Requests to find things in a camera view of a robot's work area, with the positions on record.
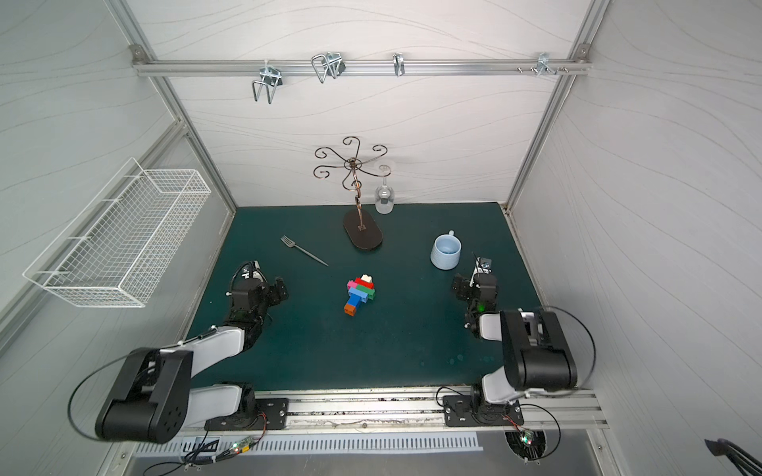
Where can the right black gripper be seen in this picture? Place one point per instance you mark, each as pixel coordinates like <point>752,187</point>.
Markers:
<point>462,286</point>

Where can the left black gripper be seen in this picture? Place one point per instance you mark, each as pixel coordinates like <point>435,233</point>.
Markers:
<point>272,291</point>

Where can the light blue long lego brick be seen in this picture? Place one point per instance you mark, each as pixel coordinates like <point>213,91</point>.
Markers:
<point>359,295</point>

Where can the red long lego brick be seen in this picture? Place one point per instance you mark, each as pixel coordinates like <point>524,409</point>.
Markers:
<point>360,283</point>

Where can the green long lego brick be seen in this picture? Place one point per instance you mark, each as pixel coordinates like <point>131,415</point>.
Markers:
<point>367,291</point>

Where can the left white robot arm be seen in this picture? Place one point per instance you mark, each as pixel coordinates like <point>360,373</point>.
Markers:
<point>153,399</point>

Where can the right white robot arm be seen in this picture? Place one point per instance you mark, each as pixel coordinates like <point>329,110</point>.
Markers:
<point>535,351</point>

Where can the light blue mug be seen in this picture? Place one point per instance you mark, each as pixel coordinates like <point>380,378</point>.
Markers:
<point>445,253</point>

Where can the silver metal fork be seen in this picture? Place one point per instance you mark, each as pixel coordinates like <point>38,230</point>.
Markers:
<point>293,245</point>

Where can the dark oval stand base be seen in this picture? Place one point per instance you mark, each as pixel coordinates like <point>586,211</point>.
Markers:
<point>362,230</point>

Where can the wine glass hanging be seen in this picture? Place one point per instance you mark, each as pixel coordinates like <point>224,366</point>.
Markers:
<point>384,194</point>

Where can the copper stand pole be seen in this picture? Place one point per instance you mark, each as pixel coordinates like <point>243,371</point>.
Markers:
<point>354,165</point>

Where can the metal double hook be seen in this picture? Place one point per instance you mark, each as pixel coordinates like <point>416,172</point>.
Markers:
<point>266,86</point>

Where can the small metal hook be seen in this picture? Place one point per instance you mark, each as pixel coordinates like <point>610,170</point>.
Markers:
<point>399,64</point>

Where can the metal angled hook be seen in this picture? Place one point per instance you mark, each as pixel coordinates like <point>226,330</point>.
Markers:
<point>330,64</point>

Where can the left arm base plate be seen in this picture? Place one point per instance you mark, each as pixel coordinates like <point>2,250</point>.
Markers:
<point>264,414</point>

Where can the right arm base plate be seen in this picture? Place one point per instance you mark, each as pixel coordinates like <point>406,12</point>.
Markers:
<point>461,411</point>

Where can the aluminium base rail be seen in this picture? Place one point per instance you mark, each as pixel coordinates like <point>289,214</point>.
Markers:
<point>409,409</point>

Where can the white wire basket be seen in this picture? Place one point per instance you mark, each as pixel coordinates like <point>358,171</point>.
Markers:
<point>114,253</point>

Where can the white slotted cable duct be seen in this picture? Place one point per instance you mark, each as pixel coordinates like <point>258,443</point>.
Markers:
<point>330,444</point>

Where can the metal bracket hook right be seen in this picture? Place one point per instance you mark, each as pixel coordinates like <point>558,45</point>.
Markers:
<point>543,66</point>

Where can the aluminium top rail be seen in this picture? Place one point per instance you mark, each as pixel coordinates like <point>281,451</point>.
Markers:
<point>354,68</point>

